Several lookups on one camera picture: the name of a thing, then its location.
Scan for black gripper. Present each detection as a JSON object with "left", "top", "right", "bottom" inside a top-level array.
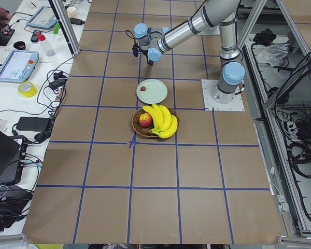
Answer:
[{"left": 144, "top": 51, "right": 153, "bottom": 65}]

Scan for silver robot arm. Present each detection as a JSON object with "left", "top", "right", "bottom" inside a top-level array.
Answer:
[{"left": 130, "top": 1, "right": 245, "bottom": 104}]

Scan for pale green plate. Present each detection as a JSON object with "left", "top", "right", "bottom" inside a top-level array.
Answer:
[{"left": 136, "top": 79, "right": 168, "bottom": 104}]

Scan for red yellow apple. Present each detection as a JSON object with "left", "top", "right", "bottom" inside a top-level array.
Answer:
[{"left": 139, "top": 113, "right": 153, "bottom": 128}]

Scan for woven brown basket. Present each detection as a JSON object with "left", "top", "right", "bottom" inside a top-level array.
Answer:
[{"left": 131, "top": 106, "right": 180, "bottom": 139}]

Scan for yellow banana bunch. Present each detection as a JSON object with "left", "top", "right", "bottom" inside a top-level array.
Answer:
[{"left": 142, "top": 104, "right": 179, "bottom": 139}]

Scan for white paper cup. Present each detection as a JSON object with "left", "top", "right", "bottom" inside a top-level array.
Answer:
[{"left": 66, "top": 6, "right": 77, "bottom": 18}]

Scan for green marker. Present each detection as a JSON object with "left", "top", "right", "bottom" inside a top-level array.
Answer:
[{"left": 53, "top": 22, "right": 61, "bottom": 35}]

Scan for clear bottle red cap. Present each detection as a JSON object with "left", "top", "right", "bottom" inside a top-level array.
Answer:
[{"left": 37, "top": 31, "right": 55, "bottom": 57}]

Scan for blue teach pendant far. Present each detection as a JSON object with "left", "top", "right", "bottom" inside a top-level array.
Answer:
[{"left": 26, "top": 6, "right": 57, "bottom": 30}]

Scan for blue teach pendant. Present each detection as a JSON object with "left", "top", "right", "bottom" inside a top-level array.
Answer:
[
  {"left": 26, "top": 6, "right": 57, "bottom": 30},
  {"left": 0, "top": 50, "right": 39, "bottom": 83}
]

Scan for black remote phone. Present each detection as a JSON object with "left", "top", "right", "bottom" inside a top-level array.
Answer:
[{"left": 31, "top": 30, "right": 40, "bottom": 43}]

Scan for yellow tape roll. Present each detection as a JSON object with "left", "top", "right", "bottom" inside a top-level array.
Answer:
[{"left": 18, "top": 81, "right": 37, "bottom": 98}]

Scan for blue teach pendant near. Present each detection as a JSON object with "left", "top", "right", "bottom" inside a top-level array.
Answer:
[{"left": 0, "top": 50, "right": 39, "bottom": 83}]

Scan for white crumpled cloth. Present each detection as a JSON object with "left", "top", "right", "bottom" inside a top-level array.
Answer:
[{"left": 256, "top": 44, "right": 289, "bottom": 66}]

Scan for black power adapter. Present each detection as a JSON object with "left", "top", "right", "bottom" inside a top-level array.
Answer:
[{"left": 16, "top": 117, "right": 50, "bottom": 132}]

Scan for black laptop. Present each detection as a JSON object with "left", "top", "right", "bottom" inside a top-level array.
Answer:
[{"left": 0, "top": 131, "right": 27, "bottom": 186}]

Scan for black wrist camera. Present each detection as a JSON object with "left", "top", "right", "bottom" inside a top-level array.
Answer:
[{"left": 132, "top": 43, "right": 139, "bottom": 57}]

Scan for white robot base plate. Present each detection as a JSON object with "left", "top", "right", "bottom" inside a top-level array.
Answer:
[{"left": 201, "top": 79, "right": 245, "bottom": 112}]

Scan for aluminium frame post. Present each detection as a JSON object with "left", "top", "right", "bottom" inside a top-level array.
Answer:
[{"left": 49, "top": 0, "right": 80, "bottom": 56}]

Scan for black coiled cables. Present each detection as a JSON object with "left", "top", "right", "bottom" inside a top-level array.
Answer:
[{"left": 286, "top": 140, "right": 311, "bottom": 179}]

